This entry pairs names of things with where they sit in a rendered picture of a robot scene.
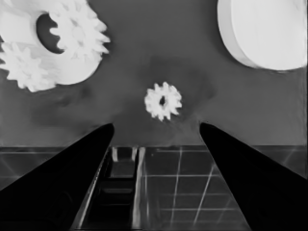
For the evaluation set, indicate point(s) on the dark robot body block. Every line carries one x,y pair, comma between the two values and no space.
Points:
112,195

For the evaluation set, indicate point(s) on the small white toothed gear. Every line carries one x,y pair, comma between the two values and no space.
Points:
170,104

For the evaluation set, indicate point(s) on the large thick white disc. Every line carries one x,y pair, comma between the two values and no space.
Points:
272,32

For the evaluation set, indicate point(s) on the white round carrier with pins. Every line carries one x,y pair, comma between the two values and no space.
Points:
75,69

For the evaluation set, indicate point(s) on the medium white toothed gear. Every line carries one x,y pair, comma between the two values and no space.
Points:
27,69
88,30

